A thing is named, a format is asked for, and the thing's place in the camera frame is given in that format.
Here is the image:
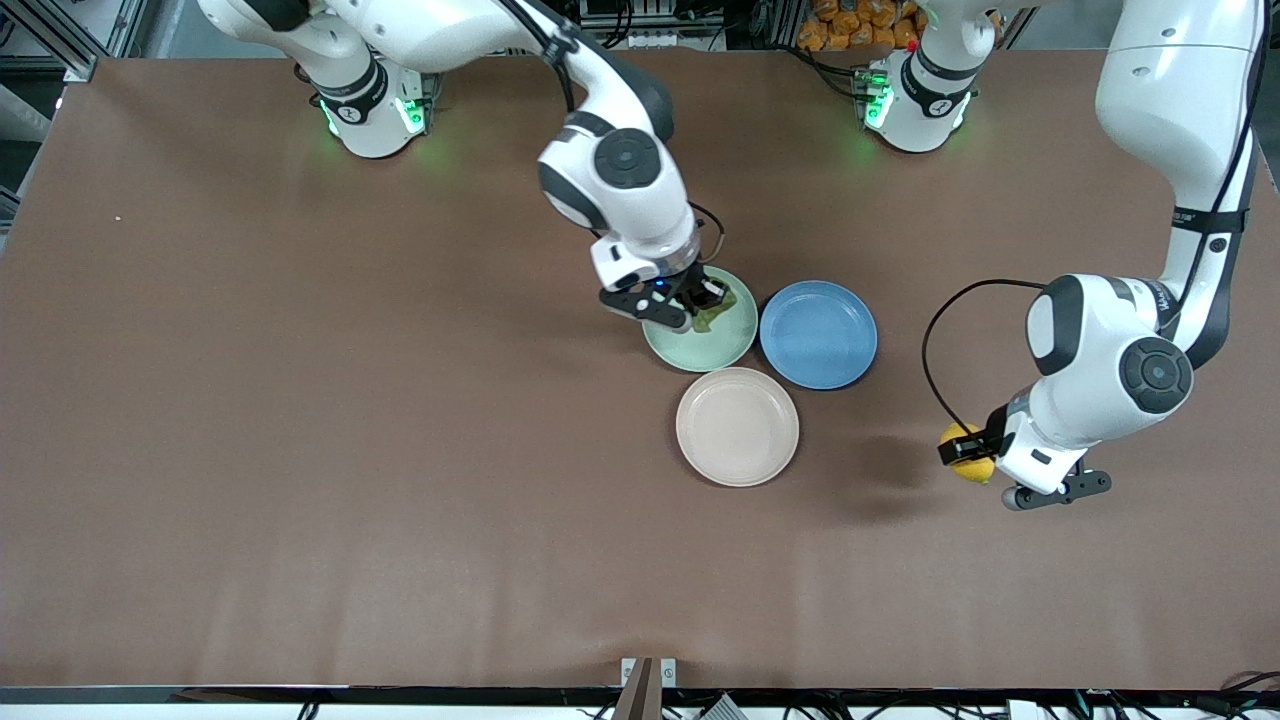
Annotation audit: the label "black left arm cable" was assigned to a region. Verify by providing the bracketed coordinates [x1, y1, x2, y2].
[921, 0, 1273, 443]

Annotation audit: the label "orange snack bags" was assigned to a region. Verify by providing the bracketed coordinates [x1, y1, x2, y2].
[797, 0, 923, 53]

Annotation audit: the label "yellow lemon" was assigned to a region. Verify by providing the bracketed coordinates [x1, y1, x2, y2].
[938, 421, 997, 487]

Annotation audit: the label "blue plate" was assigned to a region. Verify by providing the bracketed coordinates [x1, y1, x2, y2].
[759, 280, 879, 391]

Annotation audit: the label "green lettuce leaf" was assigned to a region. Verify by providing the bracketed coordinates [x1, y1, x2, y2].
[690, 284, 742, 337]

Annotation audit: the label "beige plate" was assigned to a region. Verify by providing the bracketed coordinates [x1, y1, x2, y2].
[675, 367, 801, 488]

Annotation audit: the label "aluminium frame profile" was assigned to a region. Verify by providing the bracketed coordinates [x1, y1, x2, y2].
[0, 0, 153, 83]

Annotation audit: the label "metal table edge bracket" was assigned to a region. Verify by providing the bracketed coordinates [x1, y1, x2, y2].
[612, 656, 678, 720]

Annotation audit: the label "light green plate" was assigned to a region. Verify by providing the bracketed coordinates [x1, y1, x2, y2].
[641, 265, 759, 373]

